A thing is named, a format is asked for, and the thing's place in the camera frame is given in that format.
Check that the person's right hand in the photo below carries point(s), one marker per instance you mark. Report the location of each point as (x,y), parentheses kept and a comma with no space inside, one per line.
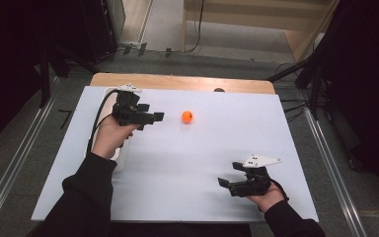
(268,199)

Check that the white plastic bin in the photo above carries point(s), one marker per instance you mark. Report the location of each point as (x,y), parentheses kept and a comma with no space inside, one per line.
(123,156)

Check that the metal floor rail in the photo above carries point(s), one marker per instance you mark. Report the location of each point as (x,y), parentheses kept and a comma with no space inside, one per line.
(16,158)
(335,174)

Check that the person's left hand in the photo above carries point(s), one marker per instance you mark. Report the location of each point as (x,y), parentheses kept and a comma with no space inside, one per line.
(112,138)

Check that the orange ball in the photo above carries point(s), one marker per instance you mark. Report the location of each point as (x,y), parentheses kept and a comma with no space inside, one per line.
(187,117)

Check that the black cabinet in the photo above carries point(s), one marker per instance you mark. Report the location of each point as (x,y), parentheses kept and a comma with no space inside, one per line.
(95,29)

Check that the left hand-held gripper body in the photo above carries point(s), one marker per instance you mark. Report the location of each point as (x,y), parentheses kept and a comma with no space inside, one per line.
(130,112)

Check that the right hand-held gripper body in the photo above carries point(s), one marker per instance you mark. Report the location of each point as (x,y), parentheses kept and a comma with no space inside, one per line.
(251,184)

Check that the white board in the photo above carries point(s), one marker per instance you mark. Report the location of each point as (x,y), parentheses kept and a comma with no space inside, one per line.
(190,171)

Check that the light wooden furniture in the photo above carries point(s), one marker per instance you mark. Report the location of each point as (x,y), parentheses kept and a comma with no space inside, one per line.
(256,16)

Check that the black metal stand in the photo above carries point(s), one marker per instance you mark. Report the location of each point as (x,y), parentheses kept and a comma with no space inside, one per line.
(314,75)

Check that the wooden table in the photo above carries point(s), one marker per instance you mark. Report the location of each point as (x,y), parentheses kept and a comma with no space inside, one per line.
(177,82)

